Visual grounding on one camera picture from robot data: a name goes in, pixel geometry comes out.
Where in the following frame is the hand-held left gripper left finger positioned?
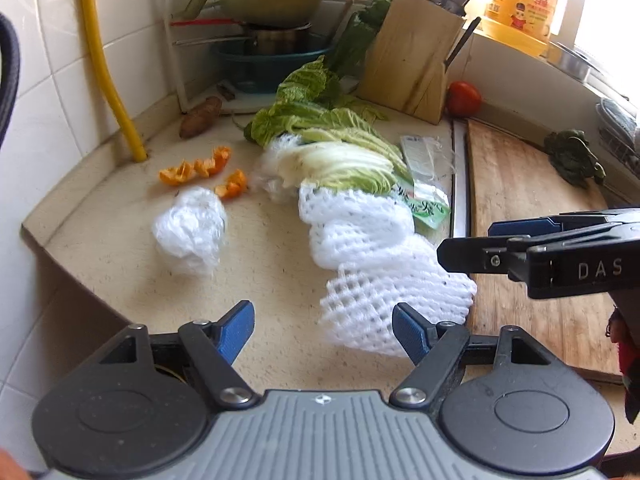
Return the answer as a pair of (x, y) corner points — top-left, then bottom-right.
(85, 300), (256, 409)

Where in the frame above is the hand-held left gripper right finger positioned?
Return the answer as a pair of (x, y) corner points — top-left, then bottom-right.
(390, 302), (566, 409)

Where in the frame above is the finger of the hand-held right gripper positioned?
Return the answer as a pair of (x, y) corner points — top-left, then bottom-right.
(488, 207), (640, 237)
(436, 236), (551, 281)

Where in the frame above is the white foam fruit net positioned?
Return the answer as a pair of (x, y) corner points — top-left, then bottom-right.
(320, 240), (478, 359)
(298, 184), (426, 281)

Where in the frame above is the orange peel piece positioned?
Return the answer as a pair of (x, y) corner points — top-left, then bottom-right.
(159, 160), (195, 187)
(215, 169), (249, 202)
(194, 146), (233, 177)

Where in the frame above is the wooden cutting board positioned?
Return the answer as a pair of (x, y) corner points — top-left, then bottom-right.
(465, 119), (626, 386)
(354, 0), (468, 126)

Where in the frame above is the green printed plastic packet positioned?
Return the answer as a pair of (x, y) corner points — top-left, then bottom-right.
(392, 180), (452, 235)

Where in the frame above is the dark green spinach leaf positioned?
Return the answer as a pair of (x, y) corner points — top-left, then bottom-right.
(543, 129), (607, 190)

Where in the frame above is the clear plastic wrapper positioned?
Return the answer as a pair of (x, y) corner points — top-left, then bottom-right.
(399, 133), (458, 183)

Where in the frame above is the crumpled clear plastic wrap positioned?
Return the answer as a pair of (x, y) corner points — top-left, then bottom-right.
(151, 186), (229, 277)

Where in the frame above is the red tomato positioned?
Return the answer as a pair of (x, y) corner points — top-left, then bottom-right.
(446, 81), (483, 117)

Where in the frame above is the napa cabbage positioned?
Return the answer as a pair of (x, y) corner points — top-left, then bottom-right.
(243, 56), (416, 197)

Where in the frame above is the clear plastic bag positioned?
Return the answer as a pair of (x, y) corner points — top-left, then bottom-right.
(249, 132), (306, 203)

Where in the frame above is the steel basin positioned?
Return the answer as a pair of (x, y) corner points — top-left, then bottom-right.
(547, 40), (616, 83)

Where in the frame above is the black sharpening rod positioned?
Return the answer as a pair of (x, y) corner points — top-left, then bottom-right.
(442, 16), (482, 70)

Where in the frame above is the brown sweet potato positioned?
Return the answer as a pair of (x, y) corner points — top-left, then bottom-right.
(178, 96), (223, 140)

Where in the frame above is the yellow oil bottle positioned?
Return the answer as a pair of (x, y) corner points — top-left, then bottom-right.
(484, 0), (561, 58)

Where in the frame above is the dark green leafy vegetable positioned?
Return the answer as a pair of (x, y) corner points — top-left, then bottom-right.
(327, 0), (392, 83)

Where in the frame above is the teal plastic basin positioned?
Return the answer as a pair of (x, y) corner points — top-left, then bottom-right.
(215, 35), (336, 95)

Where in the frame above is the white corner rack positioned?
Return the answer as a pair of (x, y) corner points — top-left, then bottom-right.
(162, 0), (361, 116)

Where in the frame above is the steel pot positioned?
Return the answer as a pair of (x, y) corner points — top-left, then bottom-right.
(172, 20), (313, 56)

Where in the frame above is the wire dish rack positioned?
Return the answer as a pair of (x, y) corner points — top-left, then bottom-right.
(595, 99), (640, 183)

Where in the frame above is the yellow hose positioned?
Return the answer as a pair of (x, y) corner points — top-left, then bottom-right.
(75, 0), (148, 163)

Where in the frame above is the black braided cable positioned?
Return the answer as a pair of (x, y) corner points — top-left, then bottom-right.
(0, 12), (22, 141)

